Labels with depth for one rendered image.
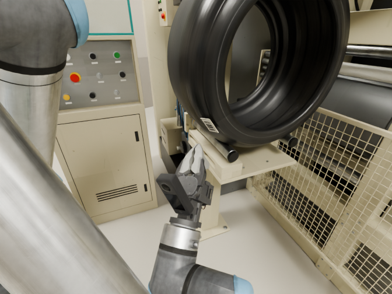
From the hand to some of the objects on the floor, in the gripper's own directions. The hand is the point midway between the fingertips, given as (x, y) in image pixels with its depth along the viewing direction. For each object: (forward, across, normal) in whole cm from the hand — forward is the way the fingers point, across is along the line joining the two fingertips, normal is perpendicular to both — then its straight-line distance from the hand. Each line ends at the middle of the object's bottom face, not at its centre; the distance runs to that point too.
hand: (195, 146), depth 54 cm
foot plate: (-12, -54, -103) cm, 117 cm away
